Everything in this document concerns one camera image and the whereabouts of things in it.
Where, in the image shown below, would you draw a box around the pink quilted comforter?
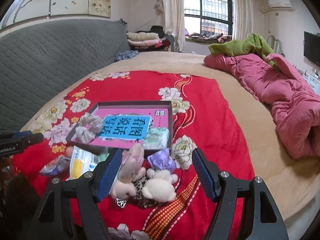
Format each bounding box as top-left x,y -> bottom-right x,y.
204,54 -> 319,159

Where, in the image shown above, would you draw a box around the stack of folded blankets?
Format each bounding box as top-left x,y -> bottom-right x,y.
126,25 -> 175,52

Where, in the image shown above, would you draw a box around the grey cardboard box tray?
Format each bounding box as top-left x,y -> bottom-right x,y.
66,101 -> 172,156

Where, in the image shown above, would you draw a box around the red floral blanket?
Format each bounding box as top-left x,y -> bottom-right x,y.
13,71 -> 254,239

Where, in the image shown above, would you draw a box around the pink and blue book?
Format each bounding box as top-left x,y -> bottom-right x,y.
89,106 -> 171,148

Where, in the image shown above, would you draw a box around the black wall television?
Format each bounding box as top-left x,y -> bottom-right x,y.
304,31 -> 320,66

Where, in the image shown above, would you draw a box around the white floral scrunchie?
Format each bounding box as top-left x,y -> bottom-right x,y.
75,112 -> 104,144

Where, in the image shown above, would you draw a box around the clothes on window sill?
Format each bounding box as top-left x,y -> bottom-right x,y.
185,33 -> 232,44

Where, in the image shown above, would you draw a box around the white curtain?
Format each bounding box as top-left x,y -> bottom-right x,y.
233,0 -> 254,40
154,0 -> 185,51

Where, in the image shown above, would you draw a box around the black framed window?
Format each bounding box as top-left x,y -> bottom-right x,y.
184,0 -> 233,36

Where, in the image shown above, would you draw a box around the cartoon printed snack packet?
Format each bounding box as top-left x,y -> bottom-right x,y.
40,155 -> 71,177

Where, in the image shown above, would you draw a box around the green blanket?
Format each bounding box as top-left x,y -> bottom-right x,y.
209,33 -> 277,67

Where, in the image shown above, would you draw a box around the white plush bear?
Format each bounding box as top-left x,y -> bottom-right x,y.
142,148 -> 178,203

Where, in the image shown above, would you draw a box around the white curtain left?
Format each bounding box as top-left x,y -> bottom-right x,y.
154,0 -> 185,51

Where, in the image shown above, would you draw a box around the grey quilted headboard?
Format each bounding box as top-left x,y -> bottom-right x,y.
1,19 -> 130,133

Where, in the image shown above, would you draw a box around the white air conditioner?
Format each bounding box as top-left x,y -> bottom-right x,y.
267,0 -> 292,8

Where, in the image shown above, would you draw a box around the yellow white wipes packet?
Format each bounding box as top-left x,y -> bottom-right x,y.
69,146 -> 109,180

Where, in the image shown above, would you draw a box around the pink plush bunny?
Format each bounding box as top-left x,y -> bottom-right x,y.
110,143 -> 146,209

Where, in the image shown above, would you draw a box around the blue patterned cloth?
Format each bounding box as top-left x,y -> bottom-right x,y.
114,50 -> 139,62

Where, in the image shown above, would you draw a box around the leopard print scrunchie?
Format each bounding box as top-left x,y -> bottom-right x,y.
132,175 -> 158,209

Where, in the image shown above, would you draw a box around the peach makeup sponge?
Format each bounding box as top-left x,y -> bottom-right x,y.
65,146 -> 74,158

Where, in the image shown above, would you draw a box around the white curtain right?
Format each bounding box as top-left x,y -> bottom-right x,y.
233,0 -> 254,40

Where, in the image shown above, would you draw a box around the floral wall painting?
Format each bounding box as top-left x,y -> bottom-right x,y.
1,0 -> 111,29

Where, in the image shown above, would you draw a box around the green tissue pack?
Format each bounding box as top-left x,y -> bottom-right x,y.
143,127 -> 169,150

